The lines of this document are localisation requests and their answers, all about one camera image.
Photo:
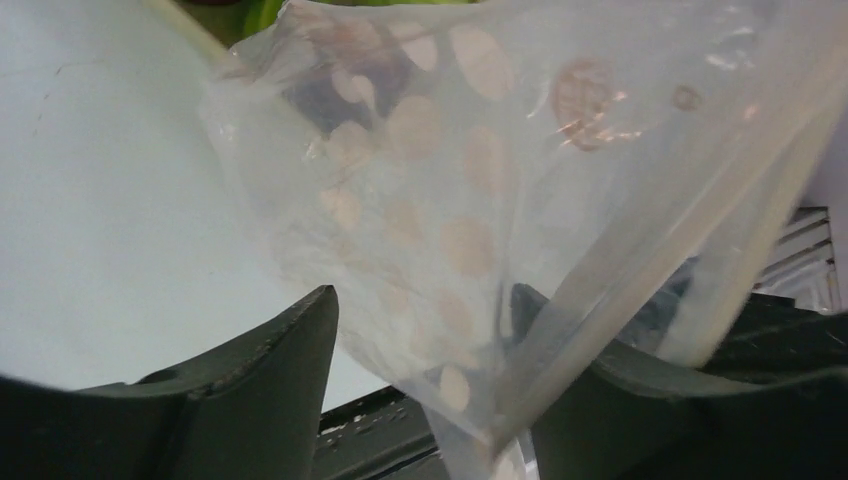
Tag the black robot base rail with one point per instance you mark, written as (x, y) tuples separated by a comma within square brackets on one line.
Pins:
[(372, 437)]

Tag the green leaf vegetable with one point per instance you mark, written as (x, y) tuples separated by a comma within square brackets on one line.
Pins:
[(261, 14)]

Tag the clear dotted zip bag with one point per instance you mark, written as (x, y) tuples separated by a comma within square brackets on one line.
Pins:
[(498, 190)]

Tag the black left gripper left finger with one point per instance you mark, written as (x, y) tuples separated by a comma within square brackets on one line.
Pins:
[(246, 409)]

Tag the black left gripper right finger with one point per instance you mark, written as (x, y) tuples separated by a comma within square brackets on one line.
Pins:
[(770, 404)]

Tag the pale yellow perforated basket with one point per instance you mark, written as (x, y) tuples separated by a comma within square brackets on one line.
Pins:
[(184, 24)]

